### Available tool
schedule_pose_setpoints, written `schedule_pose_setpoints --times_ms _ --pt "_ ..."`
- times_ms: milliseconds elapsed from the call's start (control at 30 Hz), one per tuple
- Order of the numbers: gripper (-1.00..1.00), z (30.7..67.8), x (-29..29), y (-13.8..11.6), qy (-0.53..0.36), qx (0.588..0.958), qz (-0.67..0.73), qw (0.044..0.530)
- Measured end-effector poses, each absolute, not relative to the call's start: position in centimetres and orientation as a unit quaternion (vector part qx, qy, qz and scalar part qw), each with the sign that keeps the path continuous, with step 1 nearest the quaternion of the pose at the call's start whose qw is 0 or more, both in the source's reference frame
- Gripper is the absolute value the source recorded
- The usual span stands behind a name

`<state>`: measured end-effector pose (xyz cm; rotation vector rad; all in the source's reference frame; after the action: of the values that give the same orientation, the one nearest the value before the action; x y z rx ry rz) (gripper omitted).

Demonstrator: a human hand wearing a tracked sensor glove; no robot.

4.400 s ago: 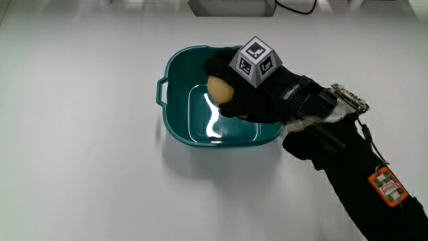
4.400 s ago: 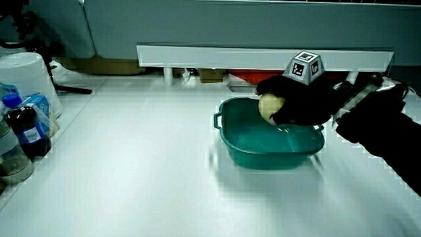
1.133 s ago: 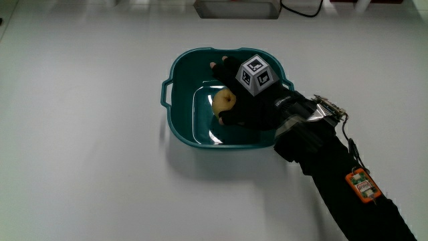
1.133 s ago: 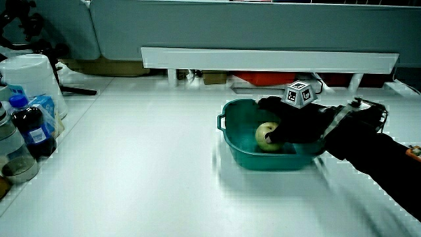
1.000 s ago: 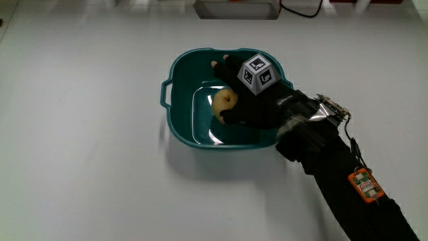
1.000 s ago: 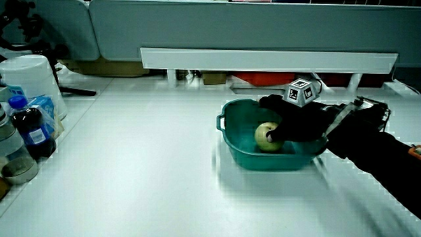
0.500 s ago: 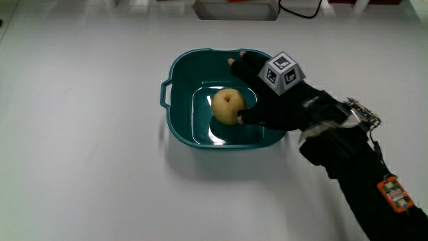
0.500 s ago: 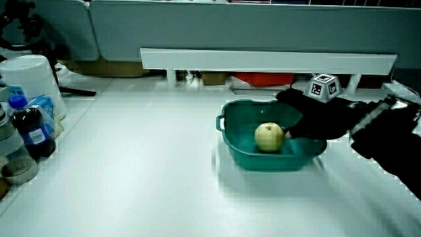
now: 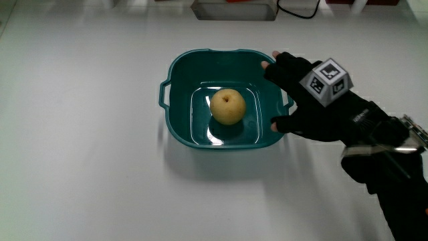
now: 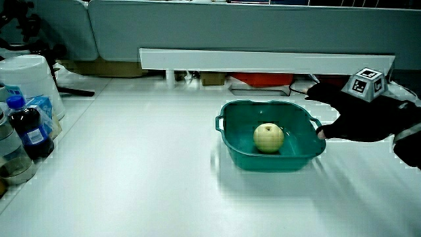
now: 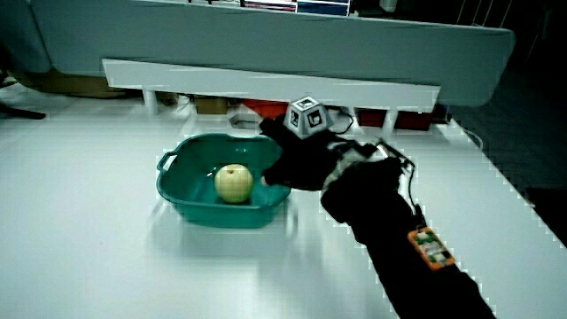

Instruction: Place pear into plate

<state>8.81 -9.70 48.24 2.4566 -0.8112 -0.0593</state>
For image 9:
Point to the grey metal box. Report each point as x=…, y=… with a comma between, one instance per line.
x=234, y=11

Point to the teal plastic basin plate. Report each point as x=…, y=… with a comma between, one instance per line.
x=182, y=114

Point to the green circuit board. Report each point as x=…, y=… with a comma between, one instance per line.
x=418, y=130

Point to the yellow pear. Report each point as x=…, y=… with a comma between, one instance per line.
x=228, y=107

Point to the person's right hand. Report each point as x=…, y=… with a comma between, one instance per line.
x=321, y=120

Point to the person's right forearm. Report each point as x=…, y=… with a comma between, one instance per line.
x=394, y=180

